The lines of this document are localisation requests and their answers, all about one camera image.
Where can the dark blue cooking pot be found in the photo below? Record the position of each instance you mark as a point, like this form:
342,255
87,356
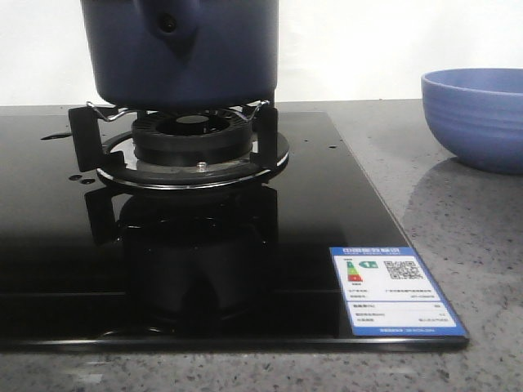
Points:
182,54

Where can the light blue ribbed bowl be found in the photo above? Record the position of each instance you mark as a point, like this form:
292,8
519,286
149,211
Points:
476,114

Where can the black pot support grate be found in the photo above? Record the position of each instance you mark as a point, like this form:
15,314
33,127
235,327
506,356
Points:
114,159

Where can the black round gas burner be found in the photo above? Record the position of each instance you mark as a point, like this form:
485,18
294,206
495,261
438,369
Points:
187,139

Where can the blue energy label sticker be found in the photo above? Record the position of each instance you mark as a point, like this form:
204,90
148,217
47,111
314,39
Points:
388,291

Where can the black glass gas stove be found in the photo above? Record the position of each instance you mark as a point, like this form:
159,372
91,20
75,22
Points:
88,266

